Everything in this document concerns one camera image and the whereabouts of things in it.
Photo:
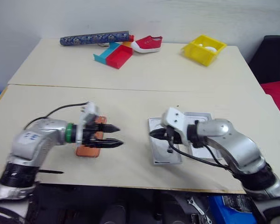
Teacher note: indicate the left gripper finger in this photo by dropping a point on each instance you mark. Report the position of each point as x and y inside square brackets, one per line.
[109, 143]
[109, 128]

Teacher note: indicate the yellow plastic bin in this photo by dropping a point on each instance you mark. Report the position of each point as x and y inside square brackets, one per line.
[200, 54]

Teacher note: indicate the red cushion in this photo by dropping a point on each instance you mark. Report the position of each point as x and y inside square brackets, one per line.
[278, 95]

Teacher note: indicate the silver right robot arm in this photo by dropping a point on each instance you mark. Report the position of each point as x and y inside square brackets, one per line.
[238, 144]

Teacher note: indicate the blue patterned long box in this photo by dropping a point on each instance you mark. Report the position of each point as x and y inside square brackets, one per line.
[93, 38]

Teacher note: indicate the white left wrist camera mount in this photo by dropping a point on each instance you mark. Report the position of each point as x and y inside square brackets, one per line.
[89, 109]

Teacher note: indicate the black chair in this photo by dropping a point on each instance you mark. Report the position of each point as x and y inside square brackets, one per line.
[273, 60]

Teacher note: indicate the blue box with label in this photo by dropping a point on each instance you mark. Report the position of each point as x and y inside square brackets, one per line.
[233, 208]

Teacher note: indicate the orange plastic tray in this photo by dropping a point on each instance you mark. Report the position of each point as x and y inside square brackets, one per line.
[126, 44]

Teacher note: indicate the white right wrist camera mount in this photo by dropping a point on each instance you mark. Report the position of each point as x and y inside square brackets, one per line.
[175, 119]

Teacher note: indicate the white phone box base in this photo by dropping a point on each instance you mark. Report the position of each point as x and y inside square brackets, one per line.
[163, 154]

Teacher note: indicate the teal plastic tray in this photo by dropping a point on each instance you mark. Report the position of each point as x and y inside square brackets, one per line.
[106, 53]

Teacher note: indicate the silver wrench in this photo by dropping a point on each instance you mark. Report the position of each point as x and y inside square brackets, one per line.
[196, 205]

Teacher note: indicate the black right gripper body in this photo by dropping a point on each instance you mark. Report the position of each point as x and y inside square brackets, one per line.
[171, 136]

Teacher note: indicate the red and white shoe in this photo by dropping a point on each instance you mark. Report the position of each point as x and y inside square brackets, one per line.
[149, 44]

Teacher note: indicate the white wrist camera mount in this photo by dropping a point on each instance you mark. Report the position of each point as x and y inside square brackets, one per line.
[89, 109]
[175, 119]

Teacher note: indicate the white round object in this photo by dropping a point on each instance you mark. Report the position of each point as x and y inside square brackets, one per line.
[210, 49]

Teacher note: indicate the black pointed stick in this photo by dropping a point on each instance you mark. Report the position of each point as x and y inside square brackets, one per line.
[51, 172]

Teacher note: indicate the orange phone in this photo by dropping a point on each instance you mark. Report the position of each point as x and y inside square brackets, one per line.
[87, 152]

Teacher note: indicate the red plastic tray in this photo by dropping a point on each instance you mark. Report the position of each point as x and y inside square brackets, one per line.
[119, 57]

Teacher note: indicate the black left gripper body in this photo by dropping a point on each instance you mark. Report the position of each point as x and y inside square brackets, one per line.
[89, 137]

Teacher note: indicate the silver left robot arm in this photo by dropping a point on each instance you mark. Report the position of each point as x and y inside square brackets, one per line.
[37, 137]

